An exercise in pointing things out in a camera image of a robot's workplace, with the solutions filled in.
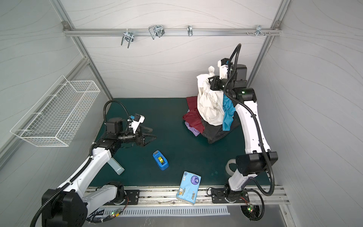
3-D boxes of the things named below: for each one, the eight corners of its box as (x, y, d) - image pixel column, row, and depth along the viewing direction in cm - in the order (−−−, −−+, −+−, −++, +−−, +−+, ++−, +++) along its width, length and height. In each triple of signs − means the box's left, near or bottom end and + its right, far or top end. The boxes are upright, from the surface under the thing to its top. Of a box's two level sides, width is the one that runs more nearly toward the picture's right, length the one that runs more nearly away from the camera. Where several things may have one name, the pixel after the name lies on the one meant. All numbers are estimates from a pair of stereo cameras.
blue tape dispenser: (163, 172, 83) (162, 170, 79) (151, 157, 88) (150, 154, 85) (170, 166, 85) (169, 163, 82) (158, 151, 91) (157, 149, 88)
